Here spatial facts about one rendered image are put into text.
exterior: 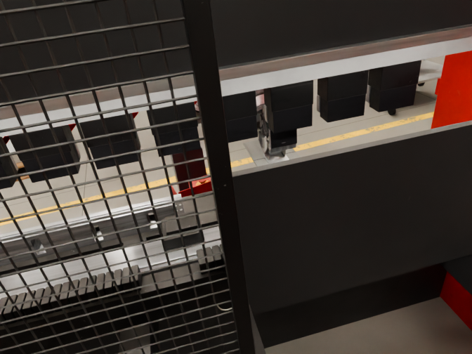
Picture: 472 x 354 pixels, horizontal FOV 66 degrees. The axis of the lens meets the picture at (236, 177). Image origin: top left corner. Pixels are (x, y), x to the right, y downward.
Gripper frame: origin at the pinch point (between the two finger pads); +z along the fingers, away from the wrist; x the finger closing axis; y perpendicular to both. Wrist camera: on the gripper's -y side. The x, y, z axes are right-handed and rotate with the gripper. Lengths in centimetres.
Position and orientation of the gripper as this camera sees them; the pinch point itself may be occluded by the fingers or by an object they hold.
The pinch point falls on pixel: (275, 155)
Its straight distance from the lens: 147.3
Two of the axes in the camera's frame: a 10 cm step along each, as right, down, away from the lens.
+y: 1.1, -1.7, -9.8
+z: 2.3, 9.6, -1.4
